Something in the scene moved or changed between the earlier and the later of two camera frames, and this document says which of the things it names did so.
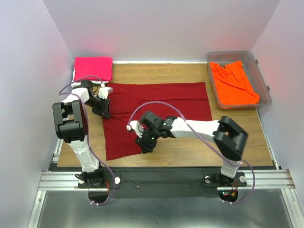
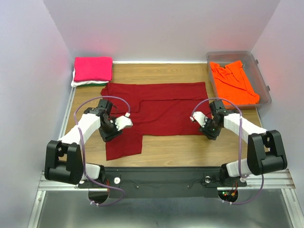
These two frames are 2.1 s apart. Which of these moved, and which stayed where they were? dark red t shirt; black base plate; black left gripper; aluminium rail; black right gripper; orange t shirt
Moved: black left gripper; black right gripper
Stayed: orange t shirt; dark red t shirt; black base plate; aluminium rail
